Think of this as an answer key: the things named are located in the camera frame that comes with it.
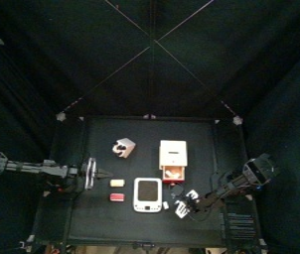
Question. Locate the small white block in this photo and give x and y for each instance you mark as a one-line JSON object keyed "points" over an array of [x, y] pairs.
{"points": [[165, 205]]}

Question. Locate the white cube toy with holes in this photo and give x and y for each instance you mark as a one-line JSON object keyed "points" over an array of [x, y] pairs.
{"points": [[124, 147]]}

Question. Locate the red sushi piece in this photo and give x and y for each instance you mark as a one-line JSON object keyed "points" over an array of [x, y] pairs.
{"points": [[117, 197]]}

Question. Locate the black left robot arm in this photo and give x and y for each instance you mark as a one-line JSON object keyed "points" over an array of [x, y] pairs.
{"points": [[29, 167]]}

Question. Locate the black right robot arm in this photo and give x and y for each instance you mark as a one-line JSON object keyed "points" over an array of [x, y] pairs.
{"points": [[248, 175]]}

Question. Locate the black table clamp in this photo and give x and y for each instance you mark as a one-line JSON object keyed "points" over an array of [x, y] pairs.
{"points": [[144, 245]]}

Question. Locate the beige toy piece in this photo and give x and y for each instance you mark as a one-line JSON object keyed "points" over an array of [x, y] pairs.
{"points": [[173, 173]]}

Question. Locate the pale yellow sushi piece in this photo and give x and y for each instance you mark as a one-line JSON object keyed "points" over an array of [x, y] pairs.
{"points": [[117, 183]]}

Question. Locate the grey table clamp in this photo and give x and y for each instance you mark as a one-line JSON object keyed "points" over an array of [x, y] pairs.
{"points": [[27, 244]]}

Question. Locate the white wooden drawer cabinet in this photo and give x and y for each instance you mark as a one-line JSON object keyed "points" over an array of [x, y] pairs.
{"points": [[173, 152]]}

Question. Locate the white toy tablet, dark screen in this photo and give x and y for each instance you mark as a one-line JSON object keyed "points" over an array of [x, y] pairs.
{"points": [[148, 194]]}

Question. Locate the red wooden drawer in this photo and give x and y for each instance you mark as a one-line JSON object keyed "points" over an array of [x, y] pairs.
{"points": [[173, 174]]}

